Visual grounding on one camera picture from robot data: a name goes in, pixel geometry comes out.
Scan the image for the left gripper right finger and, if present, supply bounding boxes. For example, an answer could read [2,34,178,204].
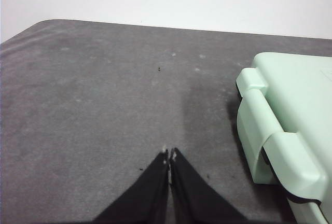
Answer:
[169,147,249,224]

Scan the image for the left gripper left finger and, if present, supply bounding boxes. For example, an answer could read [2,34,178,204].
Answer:
[92,149,170,224]

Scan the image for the mint green breakfast machine base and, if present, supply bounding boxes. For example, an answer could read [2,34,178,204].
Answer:
[235,67,332,224]

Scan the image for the mint green griddle lid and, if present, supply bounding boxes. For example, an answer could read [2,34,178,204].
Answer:
[250,51,332,204]

